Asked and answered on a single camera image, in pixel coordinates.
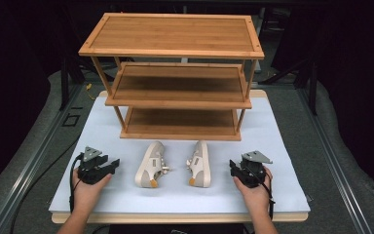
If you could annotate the small yellow tag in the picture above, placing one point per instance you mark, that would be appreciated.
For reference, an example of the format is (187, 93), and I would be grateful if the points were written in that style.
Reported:
(89, 87)

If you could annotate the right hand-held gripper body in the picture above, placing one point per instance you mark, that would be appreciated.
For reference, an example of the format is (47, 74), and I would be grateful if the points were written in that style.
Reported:
(251, 174)

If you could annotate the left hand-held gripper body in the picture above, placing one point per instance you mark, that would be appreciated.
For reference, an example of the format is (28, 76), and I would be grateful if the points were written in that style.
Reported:
(89, 170)

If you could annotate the person's right hand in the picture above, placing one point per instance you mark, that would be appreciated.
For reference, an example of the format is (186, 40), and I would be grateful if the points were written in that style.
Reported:
(256, 198)

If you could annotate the beige sneaker with orange heel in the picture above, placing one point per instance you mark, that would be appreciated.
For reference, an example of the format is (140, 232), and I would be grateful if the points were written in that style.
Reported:
(201, 165)
(149, 165)

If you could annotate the grey metal floor rail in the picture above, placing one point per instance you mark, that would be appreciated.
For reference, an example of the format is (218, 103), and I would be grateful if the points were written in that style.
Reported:
(334, 162)
(29, 169)

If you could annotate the white table mat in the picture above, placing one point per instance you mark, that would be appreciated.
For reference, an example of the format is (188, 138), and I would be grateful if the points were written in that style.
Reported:
(175, 198)

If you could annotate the wooden three-tier shoe rack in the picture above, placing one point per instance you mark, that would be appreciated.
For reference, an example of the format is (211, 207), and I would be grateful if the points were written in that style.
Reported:
(175, 35)

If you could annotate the black metal stand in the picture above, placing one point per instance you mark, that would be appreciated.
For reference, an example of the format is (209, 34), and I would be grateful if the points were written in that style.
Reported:
(64, 84)

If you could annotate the person's left hand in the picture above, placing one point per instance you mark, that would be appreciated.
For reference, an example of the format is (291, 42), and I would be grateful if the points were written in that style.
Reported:
(84, 195)

